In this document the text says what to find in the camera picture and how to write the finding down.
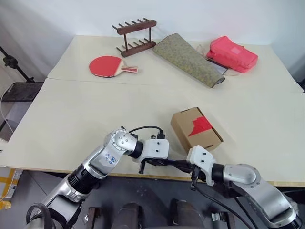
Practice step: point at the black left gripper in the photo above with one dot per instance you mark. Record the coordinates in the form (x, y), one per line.
(149, 161)

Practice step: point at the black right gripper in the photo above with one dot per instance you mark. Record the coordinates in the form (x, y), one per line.
(194, 175)

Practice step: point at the brown cardboard box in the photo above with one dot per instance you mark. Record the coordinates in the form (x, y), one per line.
(190, 128)

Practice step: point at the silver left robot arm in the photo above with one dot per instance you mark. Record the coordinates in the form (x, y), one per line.
(100, 162)

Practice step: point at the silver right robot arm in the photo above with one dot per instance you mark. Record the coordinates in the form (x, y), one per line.
(259, 190)

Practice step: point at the dark rounded shape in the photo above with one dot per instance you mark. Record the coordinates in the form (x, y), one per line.
(187, 214)
(131, 217)

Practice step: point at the black framed flat card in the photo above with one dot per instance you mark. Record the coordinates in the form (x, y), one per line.
(220, 68)

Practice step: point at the green gold patterned fabric case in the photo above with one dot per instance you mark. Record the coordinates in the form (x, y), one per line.
(188, 60)

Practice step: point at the red table tennis paddle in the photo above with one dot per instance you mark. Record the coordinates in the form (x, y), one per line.
(103, 66)

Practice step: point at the pink fabric bag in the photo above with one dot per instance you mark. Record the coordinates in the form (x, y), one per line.
(231, 53)

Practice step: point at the dark wooden peg rack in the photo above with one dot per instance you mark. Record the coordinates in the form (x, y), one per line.
(133, 27)

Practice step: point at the yellow taped carton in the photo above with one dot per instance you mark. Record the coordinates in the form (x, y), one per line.
(8, 183)

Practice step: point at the black tripod stand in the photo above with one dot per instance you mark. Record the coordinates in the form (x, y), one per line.
(14, 64)

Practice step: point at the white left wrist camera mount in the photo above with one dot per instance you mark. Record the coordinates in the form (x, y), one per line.
(156, 149)

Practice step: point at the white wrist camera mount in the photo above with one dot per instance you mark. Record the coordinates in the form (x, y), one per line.
(201, 158)
(156, 149)

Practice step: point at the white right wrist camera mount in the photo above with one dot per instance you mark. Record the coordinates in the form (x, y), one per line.
(201, 158)

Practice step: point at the metal caster bracket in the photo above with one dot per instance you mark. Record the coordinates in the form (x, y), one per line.
(221, 218)

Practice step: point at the rusty metal frame bracket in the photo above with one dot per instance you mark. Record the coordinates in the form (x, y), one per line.
(94, 218)

